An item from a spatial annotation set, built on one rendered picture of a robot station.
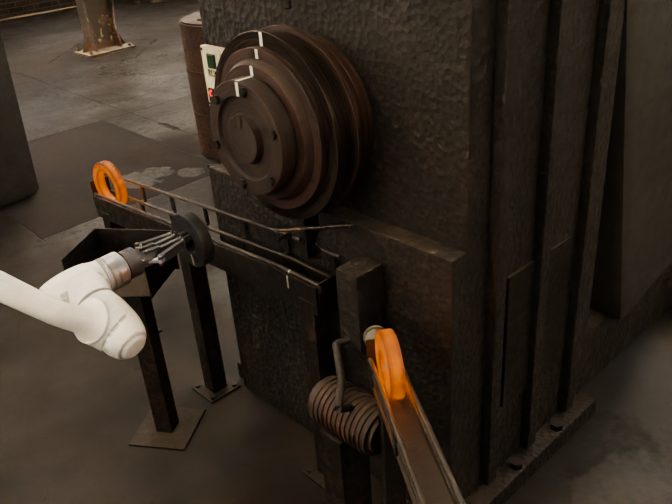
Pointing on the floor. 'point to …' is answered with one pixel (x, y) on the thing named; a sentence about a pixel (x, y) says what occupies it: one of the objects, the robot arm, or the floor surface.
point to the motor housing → (346, 440)
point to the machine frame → (452, 217)
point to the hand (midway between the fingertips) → (190, 233)
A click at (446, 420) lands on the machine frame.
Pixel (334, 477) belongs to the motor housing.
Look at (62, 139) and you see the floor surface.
